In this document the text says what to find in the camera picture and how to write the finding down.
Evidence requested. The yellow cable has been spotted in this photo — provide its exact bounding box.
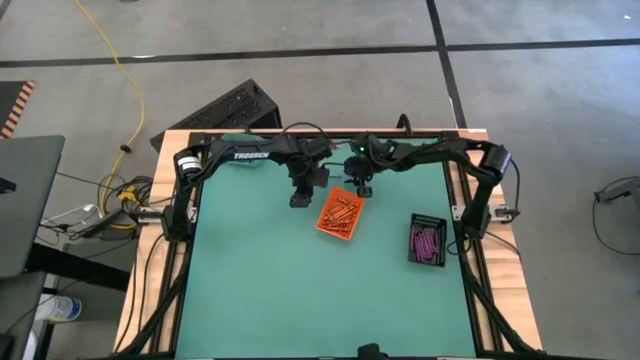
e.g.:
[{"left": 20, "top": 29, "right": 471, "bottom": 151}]
[{"left": 73, "top": 0, "right": 146, "bottom": 232}]

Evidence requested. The black plastic basket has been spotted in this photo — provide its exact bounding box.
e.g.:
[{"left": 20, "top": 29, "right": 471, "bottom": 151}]
[{"left": 407, "top": 213, "right": 448, "bottom": 268}]

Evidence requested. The black mat orange striped edge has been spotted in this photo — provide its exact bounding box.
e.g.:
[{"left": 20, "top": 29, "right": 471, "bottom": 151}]
[{"left": 0, "top": 79, "right": 37, "bottom": 140}]

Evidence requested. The black perforated metal case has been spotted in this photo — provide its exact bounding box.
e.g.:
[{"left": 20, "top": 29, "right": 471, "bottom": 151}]
[{"left": 149, "top": 78, "right": 284, "bottom": 153}]

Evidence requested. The white blue plastic bottle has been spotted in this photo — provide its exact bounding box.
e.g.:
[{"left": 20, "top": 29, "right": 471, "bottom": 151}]
[{"left": 37, "top": 293, "right": 84, "bottom": 324}]

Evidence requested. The green table mat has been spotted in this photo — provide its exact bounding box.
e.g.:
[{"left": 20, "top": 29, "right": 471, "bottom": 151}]
[{"left": 177, "top": 135, "right": 480, "bottom": 359}]

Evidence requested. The grey desk top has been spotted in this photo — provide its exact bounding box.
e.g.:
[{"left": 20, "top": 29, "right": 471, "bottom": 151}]
[{"left": 0, "top": 134, "right": 66, "bottom": 279}]

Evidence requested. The orange plastic basket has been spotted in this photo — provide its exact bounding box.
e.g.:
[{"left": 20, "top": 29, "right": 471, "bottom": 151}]
[{"left": 315, "top": 186, "right": 366, "bottom": 242}]

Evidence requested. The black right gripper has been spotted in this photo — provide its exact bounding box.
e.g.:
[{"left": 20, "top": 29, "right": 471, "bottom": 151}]
[{"left": 343, "top": 135, "right": 397, "bottom": 199}]

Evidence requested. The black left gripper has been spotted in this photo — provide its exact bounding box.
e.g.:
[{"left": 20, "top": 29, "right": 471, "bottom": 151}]
[{"left": 289, "top": 138, "right": 334, "bottom": 209}]

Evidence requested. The grey metal stand foot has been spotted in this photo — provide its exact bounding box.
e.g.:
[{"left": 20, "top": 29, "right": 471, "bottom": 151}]
[{"left": 593, "top": 177, "right": 640, "bottom": 204}]

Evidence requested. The black table edge frame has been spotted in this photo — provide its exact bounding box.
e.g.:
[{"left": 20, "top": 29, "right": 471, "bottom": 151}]
[{"left": 113, "top": 129, "right": 544, "bottom": 360}]

